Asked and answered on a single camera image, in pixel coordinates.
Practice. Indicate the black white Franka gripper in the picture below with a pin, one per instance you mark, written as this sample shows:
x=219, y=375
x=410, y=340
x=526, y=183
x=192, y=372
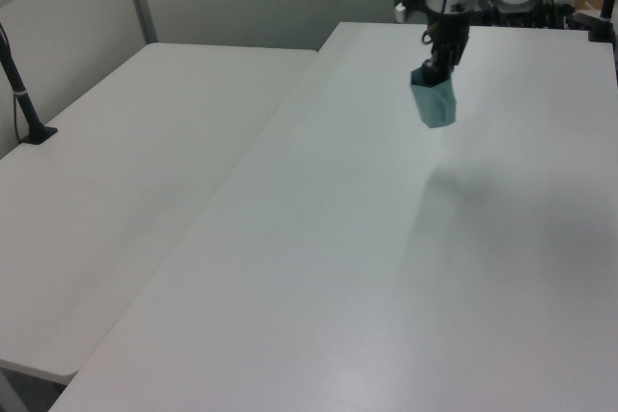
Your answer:
x=449, y=28

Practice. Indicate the white side table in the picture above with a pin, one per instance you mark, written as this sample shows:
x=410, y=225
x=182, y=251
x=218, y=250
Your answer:
x=120, y=180

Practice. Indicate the pale green faceted cup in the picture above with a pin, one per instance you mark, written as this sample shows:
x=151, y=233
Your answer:
x=437, y=108

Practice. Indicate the white power adapter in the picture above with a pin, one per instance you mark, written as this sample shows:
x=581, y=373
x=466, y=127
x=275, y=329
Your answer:
x=400, y=12

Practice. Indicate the dark equipment clutter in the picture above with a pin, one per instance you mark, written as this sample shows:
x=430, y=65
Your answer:
x=531, y=14

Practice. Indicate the black stand with white band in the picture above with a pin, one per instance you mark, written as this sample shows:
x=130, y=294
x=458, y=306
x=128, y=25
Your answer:
x=30, y=115

